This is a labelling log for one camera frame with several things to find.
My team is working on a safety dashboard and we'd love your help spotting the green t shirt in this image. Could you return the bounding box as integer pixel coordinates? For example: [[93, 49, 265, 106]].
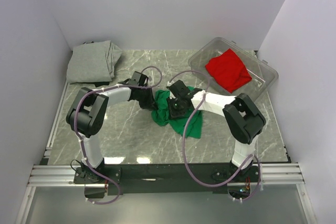
[[151, 90, 203, 138]]

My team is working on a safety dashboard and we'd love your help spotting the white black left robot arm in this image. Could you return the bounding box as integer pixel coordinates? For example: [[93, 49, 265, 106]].
[[66, 84, 157, 183]]

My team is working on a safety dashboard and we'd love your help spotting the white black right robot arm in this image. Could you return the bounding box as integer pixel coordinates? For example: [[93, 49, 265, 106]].
[[167, 89, 266, 182]]

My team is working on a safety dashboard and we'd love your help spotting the red t shirt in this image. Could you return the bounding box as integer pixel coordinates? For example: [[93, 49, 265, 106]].
[[205, 49, 252, 93]]

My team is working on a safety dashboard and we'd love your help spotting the folded grey t shirt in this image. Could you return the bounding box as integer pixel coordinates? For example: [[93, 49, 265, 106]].
[[66, 40, 122, 83]]

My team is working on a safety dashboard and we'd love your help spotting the clear plastic bin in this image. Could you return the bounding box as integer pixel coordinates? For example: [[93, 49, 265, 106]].
[[188, 37, 279, 101]]

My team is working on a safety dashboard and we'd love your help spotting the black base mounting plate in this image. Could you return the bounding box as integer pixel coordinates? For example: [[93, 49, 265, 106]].
[[73, 163, 259, 199]]

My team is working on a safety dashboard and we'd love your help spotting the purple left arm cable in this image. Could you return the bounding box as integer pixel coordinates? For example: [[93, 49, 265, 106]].
[[70, 66, 163, 205]]

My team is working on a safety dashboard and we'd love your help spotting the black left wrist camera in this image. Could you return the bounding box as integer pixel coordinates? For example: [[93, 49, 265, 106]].
[[129, 71, 149, 87]]

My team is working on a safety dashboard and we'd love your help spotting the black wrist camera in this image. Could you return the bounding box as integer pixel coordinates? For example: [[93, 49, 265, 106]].
[[129, 71, 149, 87], [167, 80, 190, 99]]

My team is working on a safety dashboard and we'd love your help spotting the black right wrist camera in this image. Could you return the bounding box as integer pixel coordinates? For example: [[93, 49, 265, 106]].
[[167, 80, 190, 99]]

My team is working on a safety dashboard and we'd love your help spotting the aluminium frame rail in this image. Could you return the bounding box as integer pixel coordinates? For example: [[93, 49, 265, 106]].
[[27, 163, 305, 187]]

